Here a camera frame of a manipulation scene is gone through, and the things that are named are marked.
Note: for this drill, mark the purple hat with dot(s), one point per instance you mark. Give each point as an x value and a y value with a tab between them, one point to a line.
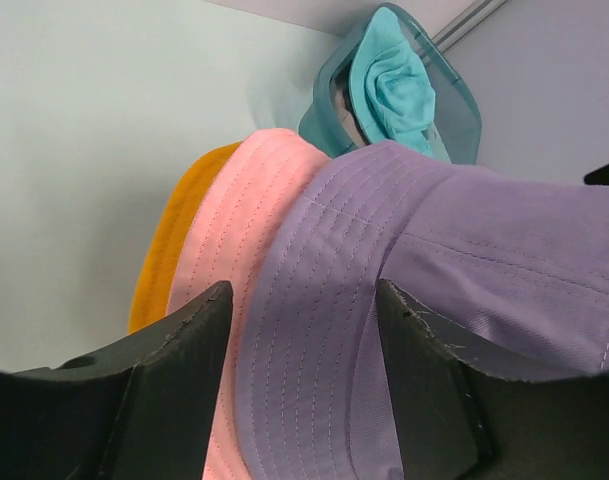
523	265

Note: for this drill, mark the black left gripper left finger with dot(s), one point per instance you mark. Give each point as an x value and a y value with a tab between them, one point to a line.
139	408

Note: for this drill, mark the pink bucket hat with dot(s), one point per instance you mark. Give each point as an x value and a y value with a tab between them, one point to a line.
228	239

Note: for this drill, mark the grey hat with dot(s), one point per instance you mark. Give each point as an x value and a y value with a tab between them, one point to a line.
345	114

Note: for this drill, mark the aluminium corner rail right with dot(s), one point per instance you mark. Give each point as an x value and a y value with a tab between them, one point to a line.
472	17

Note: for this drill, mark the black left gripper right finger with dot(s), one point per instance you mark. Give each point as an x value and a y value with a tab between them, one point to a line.
465	408

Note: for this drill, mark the yellow bucket hat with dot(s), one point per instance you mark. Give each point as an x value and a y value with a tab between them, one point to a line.
156	276

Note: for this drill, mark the teal hat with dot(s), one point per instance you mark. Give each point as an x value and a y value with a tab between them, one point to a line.
389	88

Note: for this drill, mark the teal plastic bin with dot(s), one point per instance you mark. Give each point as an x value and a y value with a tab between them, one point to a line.
455	134

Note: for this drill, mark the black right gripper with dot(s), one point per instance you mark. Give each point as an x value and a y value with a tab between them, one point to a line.
599	176

